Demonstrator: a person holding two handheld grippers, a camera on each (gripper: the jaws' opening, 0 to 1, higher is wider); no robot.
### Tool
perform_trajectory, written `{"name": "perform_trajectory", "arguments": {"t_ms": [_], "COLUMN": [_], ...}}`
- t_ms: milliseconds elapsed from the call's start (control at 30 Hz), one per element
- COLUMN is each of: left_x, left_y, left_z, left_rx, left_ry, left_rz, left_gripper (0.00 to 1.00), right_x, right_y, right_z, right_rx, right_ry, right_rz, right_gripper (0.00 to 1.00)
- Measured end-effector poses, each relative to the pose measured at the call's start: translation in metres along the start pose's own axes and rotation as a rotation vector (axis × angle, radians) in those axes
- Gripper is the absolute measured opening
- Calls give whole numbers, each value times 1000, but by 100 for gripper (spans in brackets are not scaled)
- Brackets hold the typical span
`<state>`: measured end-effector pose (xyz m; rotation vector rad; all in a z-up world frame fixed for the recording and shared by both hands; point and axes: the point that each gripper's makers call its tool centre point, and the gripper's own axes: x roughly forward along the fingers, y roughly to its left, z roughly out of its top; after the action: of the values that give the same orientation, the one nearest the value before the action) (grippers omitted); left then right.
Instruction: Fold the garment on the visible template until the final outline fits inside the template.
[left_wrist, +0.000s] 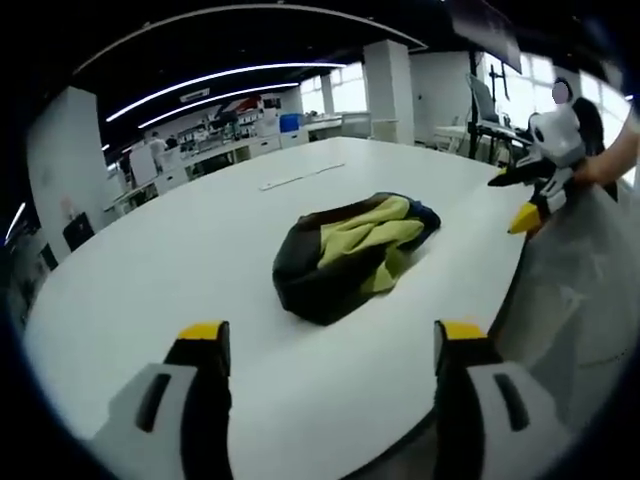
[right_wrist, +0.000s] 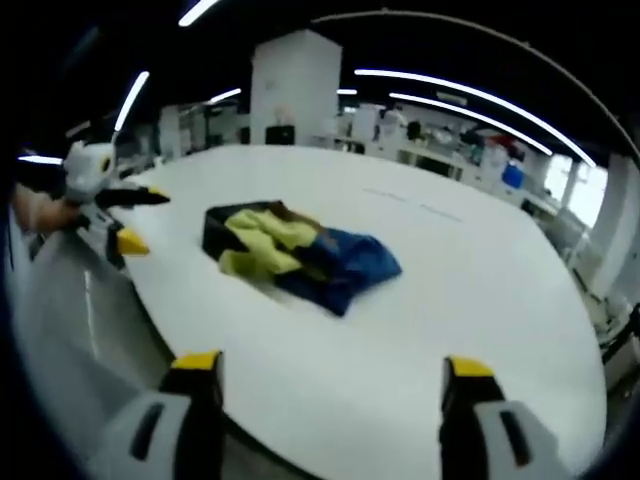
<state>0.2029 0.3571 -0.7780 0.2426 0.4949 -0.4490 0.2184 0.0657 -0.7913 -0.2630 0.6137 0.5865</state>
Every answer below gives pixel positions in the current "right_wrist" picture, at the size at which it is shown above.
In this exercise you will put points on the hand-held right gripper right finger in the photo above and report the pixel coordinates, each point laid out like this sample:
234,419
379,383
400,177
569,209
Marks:
487,425

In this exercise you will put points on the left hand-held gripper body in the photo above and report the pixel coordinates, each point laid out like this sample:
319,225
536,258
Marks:
90,170

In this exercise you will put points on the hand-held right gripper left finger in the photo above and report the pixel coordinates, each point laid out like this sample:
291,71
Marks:
172,420

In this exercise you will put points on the yellow and blue garment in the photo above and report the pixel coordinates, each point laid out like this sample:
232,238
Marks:
310,255

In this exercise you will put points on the person's left hand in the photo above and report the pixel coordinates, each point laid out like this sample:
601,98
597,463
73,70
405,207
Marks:
47,212

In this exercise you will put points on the black box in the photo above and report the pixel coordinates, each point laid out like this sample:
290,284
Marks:
280,134

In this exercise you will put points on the white table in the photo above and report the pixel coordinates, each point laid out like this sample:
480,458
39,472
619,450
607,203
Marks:
380,280

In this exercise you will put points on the white square pillar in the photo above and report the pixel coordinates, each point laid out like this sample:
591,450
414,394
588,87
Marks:
295,85

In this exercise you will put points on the blue container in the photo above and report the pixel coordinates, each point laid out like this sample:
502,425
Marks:
511,176

